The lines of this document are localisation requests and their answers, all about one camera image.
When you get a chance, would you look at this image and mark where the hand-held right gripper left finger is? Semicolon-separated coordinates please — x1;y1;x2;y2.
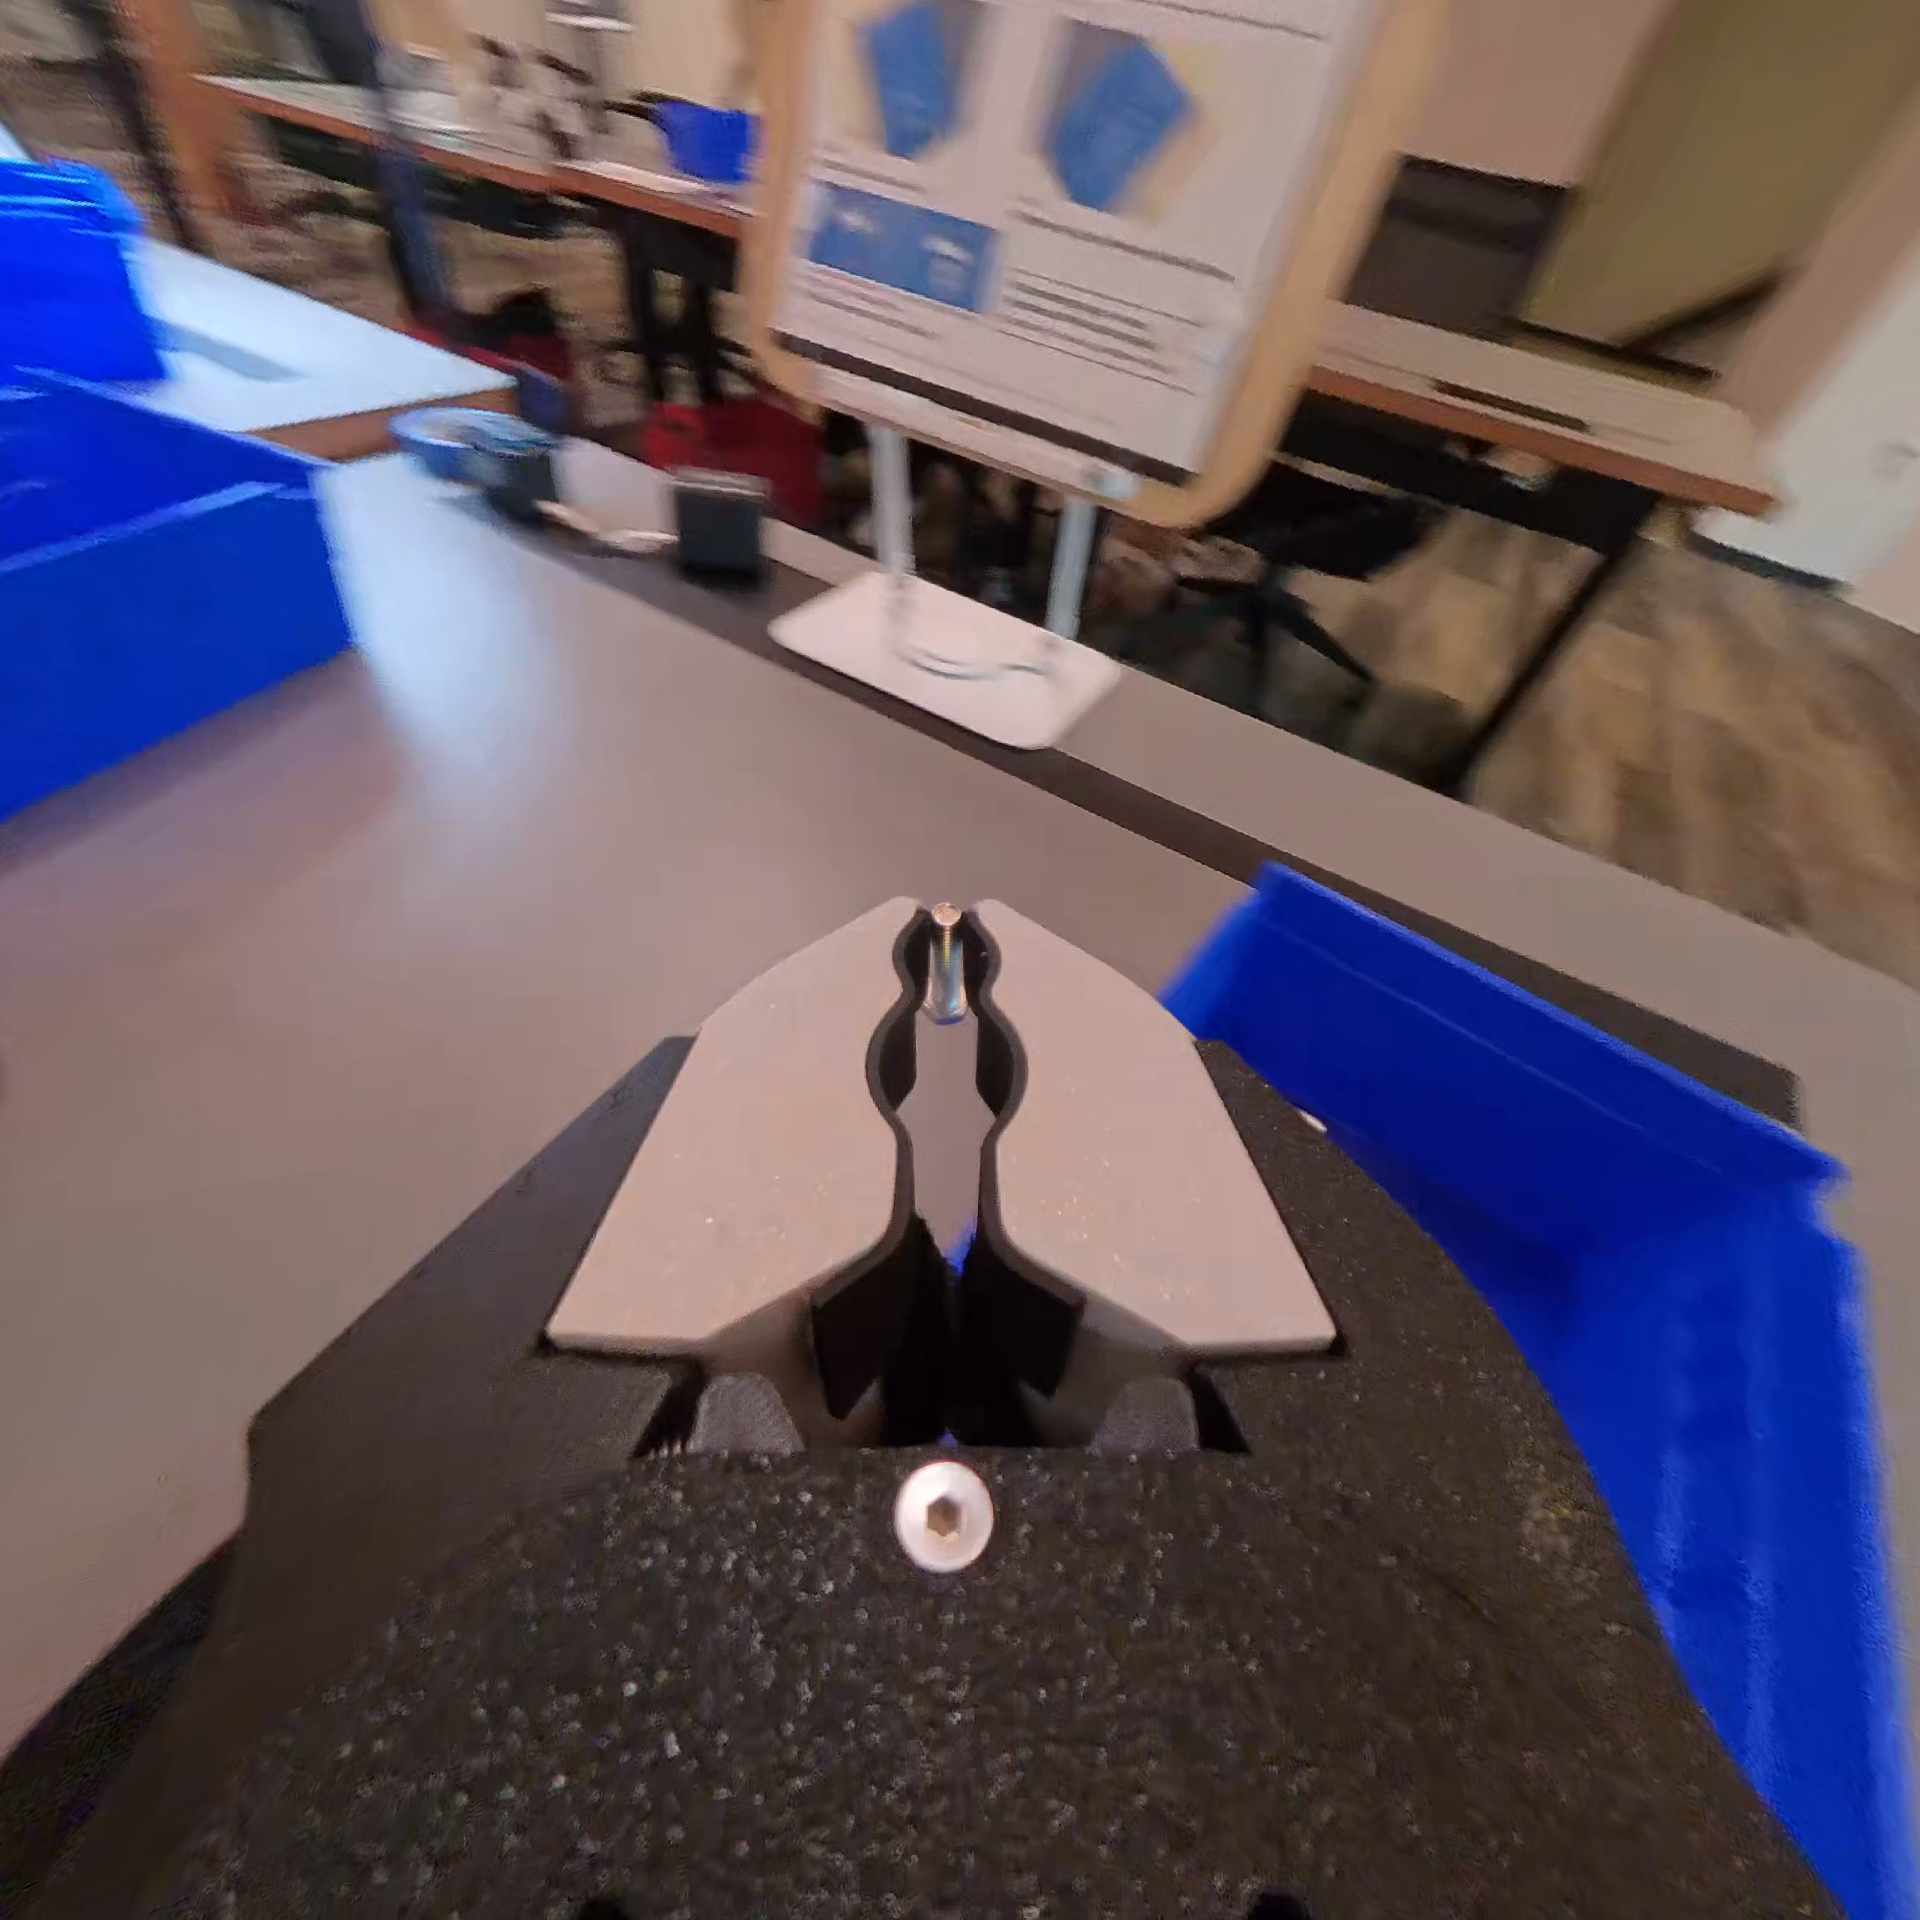
547;895;938;1412

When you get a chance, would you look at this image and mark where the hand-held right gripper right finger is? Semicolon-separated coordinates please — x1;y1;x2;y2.
970;895;1343;1412

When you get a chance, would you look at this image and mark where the blue plastic bin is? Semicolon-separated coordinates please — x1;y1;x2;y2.
2;376;359;830
1165;865;1920;1920
656;99;761;184
2;166;170;391

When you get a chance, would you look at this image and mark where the white sign stand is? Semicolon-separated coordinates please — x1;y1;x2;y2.
772;420;1130;751

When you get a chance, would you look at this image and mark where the grey tool case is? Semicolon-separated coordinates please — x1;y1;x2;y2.
671;472;776;590

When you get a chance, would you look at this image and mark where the red bag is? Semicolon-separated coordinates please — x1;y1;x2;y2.
647;391;831;529

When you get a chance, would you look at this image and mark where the black and blue device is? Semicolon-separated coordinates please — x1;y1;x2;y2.
466;415;569;520

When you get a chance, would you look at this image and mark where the long wooden desk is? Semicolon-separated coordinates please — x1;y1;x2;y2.
196;75;1788;797

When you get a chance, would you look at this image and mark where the instruction sign board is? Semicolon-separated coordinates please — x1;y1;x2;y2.
737;1;1446;535

